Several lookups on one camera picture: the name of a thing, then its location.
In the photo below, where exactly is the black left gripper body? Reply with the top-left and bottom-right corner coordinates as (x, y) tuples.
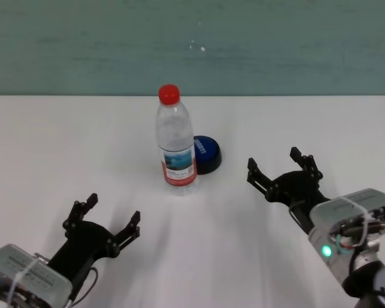
(47, 221), (117, 289)

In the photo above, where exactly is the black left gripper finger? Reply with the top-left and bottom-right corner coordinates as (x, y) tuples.
(63, 192), (99, 230)
(106, 210), (141, 257)

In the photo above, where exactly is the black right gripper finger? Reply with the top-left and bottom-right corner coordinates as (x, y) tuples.
(289, 146), (324, 183)
(246, 157), (274, 201)

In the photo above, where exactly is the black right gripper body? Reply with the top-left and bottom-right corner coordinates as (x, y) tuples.
(268, 171), (330, 235)

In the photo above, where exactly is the blue push button black base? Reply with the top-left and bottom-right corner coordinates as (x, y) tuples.
(192, 135), (223, 176)

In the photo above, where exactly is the clear water bottle red cap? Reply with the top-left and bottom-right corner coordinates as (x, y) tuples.
(155, 84), (198, 196)

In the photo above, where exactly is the white zip tie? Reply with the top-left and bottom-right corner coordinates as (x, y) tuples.
(6, 257), (42, 304)
(336, 197), (370, 248)

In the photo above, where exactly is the dark left gripper cable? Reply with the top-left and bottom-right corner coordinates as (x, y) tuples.
(69, 268), (99, 304)

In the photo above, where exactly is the dark gripper cable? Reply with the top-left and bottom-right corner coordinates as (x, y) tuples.
(69, 268), (99, 304)
(346, 243), (370, 285)

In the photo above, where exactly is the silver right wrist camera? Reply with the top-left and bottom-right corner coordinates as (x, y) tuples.
(309, 188), (385, 240)

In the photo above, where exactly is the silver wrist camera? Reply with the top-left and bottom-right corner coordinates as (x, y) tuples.
(0, 243), (73, 308)
(309, 188), (385, 240)

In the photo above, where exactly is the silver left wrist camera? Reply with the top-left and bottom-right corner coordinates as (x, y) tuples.
(0, 243), (73, 308)

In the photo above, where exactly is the dark right gripper cable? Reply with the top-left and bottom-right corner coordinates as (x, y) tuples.
(346, 243), (370, 285)

